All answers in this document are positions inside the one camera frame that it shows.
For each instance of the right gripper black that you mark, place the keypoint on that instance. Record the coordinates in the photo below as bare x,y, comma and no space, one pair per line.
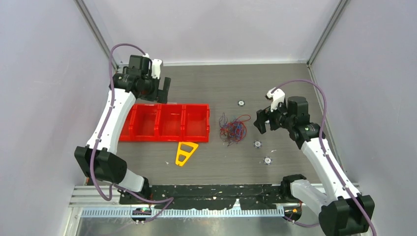
263,115

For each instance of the poker chip lower middle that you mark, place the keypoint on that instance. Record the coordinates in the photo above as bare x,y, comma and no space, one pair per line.
257,144

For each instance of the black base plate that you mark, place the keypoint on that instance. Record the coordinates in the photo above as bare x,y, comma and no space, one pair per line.
221,196

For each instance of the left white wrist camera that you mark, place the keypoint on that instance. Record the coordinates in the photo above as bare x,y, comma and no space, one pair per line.
151,68

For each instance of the yellow triangular plastic frame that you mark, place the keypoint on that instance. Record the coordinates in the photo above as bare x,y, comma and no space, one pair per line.
184,151

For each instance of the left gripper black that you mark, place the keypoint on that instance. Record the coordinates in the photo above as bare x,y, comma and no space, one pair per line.
157,95

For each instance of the poker chip bottom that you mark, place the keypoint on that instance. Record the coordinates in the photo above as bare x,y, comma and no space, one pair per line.
267,160

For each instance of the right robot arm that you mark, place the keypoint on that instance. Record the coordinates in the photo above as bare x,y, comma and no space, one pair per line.
341,208

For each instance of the aluminium front rail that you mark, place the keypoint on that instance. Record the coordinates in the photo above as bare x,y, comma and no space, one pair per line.
124,204

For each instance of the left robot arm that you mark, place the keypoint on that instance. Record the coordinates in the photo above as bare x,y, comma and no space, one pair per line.
98,158

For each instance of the red four-compartment bin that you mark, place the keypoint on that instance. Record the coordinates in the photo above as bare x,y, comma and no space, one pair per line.
167,123

